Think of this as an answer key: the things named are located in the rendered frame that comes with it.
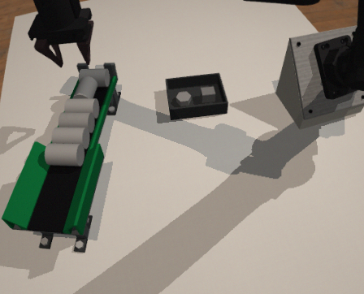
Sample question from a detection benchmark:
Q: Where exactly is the grey cylinder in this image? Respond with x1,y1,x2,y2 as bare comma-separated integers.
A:
58,112,95,133
52,128,90,149
72,76,98,99
64,98,99,119
45,143,85,166
79,69,110,87

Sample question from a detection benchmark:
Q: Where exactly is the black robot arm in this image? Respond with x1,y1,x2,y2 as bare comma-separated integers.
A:
244,0,364,99

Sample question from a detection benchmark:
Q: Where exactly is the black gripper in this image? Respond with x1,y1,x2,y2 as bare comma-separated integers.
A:
28,0,93,67

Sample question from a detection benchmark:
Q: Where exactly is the grey hexagonal prism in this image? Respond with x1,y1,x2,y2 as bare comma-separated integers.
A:
176,92,191,106

